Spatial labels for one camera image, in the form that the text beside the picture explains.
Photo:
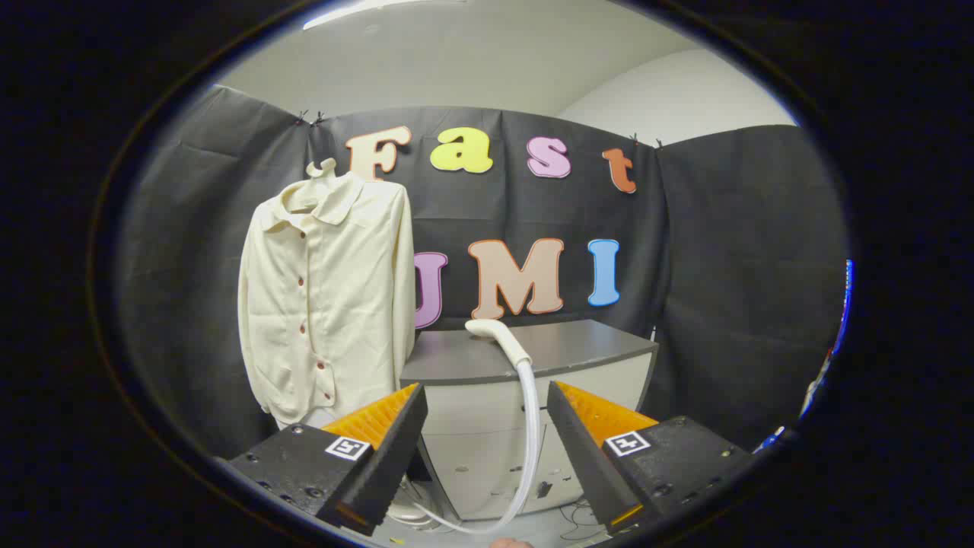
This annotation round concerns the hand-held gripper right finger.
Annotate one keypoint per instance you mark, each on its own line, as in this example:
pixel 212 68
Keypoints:
pixel 582 457

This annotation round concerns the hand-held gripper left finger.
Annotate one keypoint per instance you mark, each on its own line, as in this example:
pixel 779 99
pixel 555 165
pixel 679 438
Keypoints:
pixel 388 464

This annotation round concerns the white garment steamer base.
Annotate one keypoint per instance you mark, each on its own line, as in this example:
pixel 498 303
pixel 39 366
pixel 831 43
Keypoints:
pixel 411 506

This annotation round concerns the cream button-up shirt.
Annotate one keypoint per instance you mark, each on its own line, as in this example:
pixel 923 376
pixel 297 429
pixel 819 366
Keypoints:
pixel 335 304

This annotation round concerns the white plastic clothes hanger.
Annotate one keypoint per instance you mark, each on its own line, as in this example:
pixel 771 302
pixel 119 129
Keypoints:
pixel 323 171

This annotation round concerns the grey top white cabinet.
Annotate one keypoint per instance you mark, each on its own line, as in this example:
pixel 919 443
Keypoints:
pixel 472 411

